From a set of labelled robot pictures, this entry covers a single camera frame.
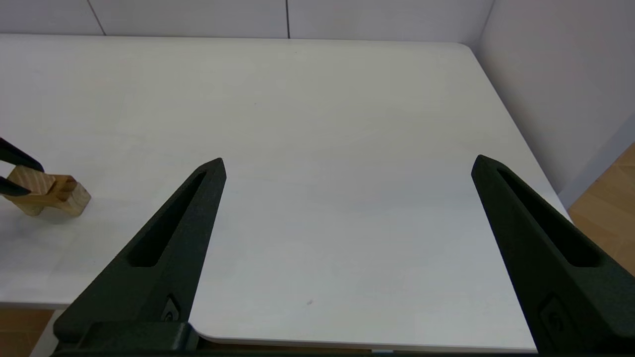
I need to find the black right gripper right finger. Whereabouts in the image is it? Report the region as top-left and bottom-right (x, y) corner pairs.
(470, 155), (635, 354)

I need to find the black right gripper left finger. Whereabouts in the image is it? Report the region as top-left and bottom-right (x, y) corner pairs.
(54, 158), (227, 344)

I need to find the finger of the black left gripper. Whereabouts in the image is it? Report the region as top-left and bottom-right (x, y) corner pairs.
(0, 176), (31, 196)
(0, 138), (44, 173)

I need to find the triangular wooden building block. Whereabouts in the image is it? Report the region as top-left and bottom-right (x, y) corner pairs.
(7, 166), (56, 197)

